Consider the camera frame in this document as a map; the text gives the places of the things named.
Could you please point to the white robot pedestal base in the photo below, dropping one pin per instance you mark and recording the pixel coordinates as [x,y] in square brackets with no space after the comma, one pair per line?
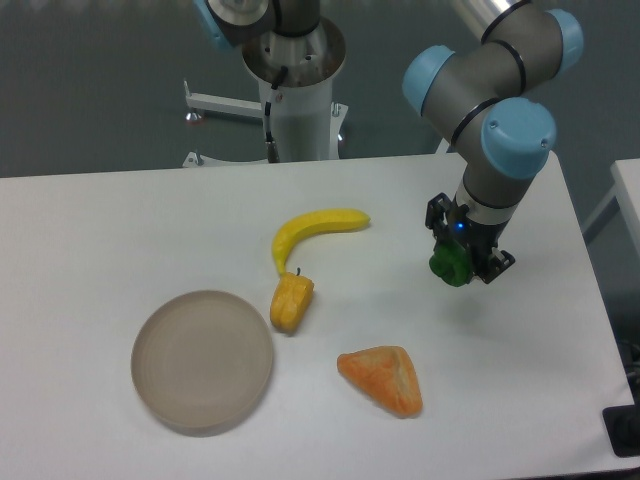
[301,120]

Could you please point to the green toy pepper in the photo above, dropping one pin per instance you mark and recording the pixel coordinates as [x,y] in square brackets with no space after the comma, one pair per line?
[451,264]

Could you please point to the yellow toy pepper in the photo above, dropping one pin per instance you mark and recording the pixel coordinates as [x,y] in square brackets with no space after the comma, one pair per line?
[291,299]

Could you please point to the orange triangular bread toy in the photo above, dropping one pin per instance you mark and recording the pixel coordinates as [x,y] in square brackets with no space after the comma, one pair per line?
[387,375]

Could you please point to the white side table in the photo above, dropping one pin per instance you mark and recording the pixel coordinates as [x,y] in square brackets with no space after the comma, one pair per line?
[622,197]

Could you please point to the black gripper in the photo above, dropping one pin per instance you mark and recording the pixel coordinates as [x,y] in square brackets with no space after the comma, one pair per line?
[475,227]

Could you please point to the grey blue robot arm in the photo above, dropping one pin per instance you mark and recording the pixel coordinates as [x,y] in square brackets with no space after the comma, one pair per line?
[476,102]

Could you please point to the beige round plate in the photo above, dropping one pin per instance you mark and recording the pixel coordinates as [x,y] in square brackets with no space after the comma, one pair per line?
[201,362]

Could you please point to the yellow toy banana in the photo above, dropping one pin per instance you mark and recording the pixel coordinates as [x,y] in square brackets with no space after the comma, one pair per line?
[310,224]

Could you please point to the black box at edge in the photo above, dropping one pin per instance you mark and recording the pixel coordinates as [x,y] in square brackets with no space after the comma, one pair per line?
[622,425]

